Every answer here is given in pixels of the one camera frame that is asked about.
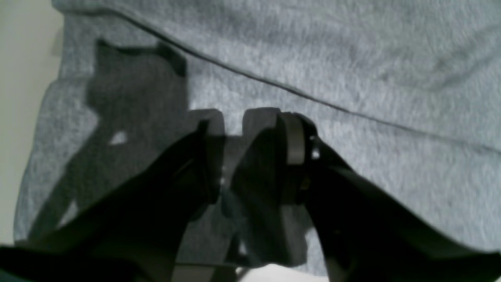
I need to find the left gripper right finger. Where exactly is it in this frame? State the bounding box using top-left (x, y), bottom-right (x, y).
top-left (231, 112), bottom-right (500, 282)

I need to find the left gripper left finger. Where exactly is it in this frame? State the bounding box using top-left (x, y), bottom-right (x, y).
top-left (1, 120), bottom-right (224, 282)

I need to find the grey T-shirt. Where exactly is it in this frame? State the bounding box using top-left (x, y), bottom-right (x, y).
top-left (14, 0), bottom-right (501, 277)

